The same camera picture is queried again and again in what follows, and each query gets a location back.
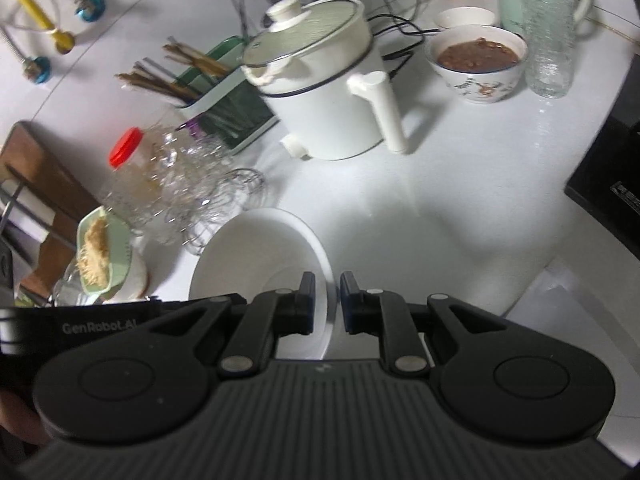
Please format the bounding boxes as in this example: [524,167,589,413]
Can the small white bowl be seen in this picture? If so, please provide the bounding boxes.
[433,6,497,32]

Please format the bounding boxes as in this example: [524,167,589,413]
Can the black power cable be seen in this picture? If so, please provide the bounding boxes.
[360,0,442,81]

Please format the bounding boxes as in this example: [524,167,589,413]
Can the enoki mushroom bunch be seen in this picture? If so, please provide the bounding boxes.
[81,219,112,287]

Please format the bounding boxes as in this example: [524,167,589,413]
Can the black induction cooker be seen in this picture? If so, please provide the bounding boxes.
[564,66,640,252]

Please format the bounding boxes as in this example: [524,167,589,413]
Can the white leaf print plate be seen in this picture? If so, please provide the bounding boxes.
[188,207,336,362]

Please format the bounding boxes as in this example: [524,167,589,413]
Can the clear jar with red lid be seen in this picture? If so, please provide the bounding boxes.
[96,127,173,227]

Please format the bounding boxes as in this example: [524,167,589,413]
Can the patterned bowl of bean soup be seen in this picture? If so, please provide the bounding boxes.
[424,25,530,105]

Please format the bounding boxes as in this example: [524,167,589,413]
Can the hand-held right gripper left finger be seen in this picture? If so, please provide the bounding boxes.
[135,271,316,377]

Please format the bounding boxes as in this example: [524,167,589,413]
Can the black metal dish rack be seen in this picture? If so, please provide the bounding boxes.
[0,164,76,307]

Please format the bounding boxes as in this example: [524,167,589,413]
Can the white electric cooking pot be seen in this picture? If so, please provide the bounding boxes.
[241,0,407,162]

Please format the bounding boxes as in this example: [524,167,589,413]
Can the upturned clear drinking glass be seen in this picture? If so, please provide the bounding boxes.
[49,264,97,307]

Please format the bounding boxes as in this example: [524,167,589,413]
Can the stack of tall clear glasses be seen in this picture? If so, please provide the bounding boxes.
[149,104,203,171]

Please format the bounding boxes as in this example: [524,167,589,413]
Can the green chopstick holder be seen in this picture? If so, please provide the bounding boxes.
[181,35,282,157]

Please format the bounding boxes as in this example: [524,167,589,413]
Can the green colander basket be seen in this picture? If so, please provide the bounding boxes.
[76,205,135,297]

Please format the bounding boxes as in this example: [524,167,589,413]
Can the brown wooden cutting board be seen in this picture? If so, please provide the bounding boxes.
[0,120,102,307]

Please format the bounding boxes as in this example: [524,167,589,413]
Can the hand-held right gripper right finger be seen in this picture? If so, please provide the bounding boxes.
[340,271,521,377]

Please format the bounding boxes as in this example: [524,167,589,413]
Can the tall ribbed clear glass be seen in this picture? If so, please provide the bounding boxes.
[518,0,577,100]

